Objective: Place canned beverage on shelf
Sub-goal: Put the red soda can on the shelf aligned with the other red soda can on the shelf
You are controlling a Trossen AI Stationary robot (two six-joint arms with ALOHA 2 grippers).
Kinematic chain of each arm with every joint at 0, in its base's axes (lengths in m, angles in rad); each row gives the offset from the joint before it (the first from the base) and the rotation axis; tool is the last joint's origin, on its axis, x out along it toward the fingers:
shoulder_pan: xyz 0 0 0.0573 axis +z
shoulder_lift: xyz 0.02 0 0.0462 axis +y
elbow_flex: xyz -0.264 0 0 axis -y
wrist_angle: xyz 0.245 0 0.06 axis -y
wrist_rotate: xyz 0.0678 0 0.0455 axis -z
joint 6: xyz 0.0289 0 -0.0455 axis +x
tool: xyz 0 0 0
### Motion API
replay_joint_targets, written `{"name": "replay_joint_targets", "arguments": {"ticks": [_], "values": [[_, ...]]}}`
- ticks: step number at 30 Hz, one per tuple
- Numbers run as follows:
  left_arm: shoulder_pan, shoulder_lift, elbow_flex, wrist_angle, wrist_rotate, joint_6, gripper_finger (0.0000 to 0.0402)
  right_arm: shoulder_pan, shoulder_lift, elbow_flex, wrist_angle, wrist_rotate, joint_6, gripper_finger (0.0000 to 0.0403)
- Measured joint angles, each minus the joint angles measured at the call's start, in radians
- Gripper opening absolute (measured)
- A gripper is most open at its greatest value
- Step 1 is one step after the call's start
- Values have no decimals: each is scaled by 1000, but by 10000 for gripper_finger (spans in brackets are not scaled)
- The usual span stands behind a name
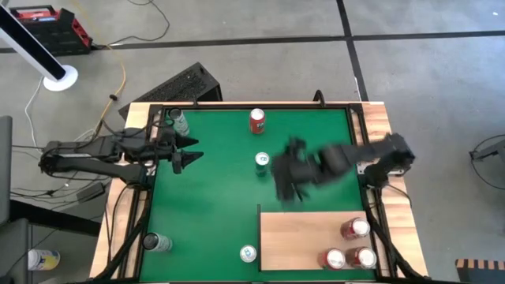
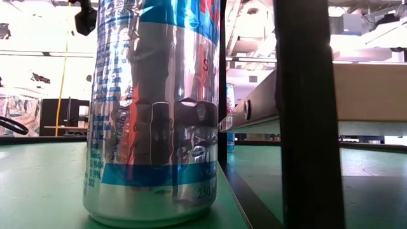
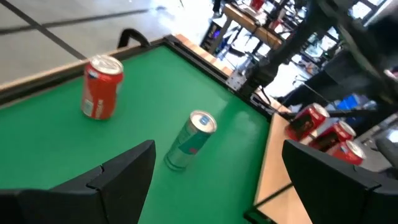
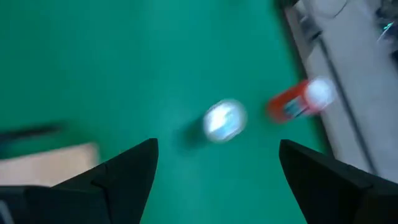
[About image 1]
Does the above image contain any white floor cable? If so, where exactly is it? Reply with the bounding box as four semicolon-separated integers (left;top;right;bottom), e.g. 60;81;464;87
23;77;52;159

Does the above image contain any yellow cable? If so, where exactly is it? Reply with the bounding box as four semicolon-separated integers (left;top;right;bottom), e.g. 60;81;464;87
70;0;128;137

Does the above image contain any thin black floor cable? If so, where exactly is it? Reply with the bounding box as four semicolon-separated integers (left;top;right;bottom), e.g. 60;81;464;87
92;0;171;50

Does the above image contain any light wooden board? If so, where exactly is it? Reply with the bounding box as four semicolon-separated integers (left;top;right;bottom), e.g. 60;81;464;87
257;204;376;273

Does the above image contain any green-white soda can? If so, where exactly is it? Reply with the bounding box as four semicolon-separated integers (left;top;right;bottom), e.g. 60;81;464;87
254;151;271;178

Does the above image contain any white black pole stand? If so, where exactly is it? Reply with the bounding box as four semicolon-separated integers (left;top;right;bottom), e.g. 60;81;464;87
0;2;79;92

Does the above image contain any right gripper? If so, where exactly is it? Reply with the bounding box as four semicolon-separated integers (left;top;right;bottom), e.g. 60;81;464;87
271;136;323;204

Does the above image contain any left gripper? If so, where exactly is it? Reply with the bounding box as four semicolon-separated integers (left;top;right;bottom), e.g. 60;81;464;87
155;127;205;175

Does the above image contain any orange black striped object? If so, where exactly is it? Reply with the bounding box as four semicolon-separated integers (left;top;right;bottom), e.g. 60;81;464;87
454;258;505;284

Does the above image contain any red Coca-Cola can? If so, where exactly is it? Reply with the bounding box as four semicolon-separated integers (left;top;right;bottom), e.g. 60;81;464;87
345;246;378;270
317;248;347;271
339;217;372;241

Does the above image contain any green table mat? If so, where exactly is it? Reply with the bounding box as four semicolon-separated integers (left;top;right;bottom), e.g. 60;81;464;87
140;108;376;282

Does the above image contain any red black tool case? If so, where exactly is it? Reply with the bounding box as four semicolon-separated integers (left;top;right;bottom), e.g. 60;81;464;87
8;4;95;57

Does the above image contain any white yellow wipes canister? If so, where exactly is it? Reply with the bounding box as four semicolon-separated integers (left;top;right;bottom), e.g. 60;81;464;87
27;248;62;271

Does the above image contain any silver Red Bull sugarfree can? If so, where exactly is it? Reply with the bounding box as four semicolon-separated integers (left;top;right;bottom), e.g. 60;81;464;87
239;244;258;264

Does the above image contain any black power adapter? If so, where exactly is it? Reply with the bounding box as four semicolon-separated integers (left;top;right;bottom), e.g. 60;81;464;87
77;181;107;204

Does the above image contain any white tall drink can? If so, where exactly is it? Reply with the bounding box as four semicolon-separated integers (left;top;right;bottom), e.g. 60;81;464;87
142;232;174;253
168;106;191;137

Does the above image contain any red Fanta strawberry can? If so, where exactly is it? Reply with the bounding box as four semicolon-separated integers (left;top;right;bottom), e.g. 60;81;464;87
249;107;267;135

